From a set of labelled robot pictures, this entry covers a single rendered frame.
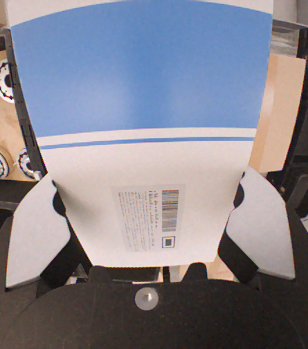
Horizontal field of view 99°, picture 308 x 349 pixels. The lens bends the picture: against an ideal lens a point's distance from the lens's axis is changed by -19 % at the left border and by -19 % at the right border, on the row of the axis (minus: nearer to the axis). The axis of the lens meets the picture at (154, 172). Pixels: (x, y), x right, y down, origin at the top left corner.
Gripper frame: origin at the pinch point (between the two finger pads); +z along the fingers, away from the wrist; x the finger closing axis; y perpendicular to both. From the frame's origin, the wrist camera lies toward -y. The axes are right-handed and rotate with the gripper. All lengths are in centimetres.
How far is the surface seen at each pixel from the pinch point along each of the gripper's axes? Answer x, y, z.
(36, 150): -23.3, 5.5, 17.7
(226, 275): 32, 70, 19
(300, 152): 102, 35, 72
